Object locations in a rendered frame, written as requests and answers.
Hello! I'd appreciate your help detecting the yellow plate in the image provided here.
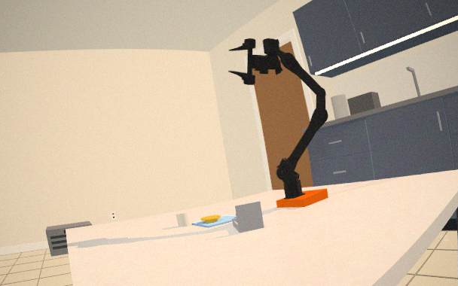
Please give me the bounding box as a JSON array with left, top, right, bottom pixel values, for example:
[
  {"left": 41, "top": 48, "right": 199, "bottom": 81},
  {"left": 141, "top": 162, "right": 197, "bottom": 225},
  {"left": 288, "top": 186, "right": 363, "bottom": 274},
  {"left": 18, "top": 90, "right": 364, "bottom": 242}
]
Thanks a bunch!
[{"left": 201, "top": 215, "right": 221, "bottom": 223}]

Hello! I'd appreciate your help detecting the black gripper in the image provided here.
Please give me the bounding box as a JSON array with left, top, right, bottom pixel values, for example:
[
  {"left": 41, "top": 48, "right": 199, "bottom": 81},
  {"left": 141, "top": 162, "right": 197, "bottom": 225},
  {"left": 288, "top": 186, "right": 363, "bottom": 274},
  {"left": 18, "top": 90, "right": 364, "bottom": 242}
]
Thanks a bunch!
[{"left": 229, "top": 38, "right": 269, "bottom": 85}]

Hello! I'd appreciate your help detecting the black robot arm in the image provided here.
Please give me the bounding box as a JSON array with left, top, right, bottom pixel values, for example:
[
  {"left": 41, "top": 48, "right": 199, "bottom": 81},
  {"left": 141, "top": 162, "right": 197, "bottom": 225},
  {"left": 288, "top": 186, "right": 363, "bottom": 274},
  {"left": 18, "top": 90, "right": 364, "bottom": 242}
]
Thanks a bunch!
[{"left": 255, "top": 38, "right": 328, "bottom": 199}]

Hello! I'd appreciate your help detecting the light blue square mat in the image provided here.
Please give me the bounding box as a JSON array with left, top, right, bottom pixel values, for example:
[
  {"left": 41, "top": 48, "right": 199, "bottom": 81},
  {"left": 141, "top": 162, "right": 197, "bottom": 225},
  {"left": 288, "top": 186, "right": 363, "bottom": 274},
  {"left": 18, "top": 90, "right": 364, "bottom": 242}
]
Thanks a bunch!
[{"left": 191, "top": 215, "right": 237, "bottom": 228}]

